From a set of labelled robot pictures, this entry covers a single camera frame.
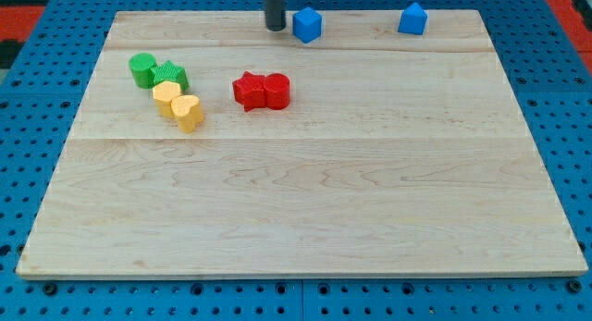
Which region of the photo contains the blue cube block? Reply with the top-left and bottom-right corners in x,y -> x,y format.
292,6 -> 323,43

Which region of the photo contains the red cylinder block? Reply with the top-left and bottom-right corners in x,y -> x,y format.
263,73 -> 290,110

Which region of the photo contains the green cylinder block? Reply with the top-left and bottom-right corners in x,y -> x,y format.
129,53 -> 157,89

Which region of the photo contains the yellow heart block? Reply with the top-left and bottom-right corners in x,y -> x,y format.
171,95 -> 204,133

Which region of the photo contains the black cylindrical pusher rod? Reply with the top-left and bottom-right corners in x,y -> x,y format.
264,0 -> 286,31

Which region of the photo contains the green star block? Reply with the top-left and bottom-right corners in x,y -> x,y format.
150,60 -> 190,92

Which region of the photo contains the yellow hexagon block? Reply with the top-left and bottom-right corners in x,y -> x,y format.
152,80 -> 182,118

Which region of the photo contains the red star block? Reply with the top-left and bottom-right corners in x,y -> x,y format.
232,71 -> 266,112

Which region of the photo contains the blue pentagon block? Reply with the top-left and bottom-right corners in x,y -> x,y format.
398,2 -> 428,35

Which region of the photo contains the light wooden board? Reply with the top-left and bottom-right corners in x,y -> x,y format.
17,9 -> 588,280

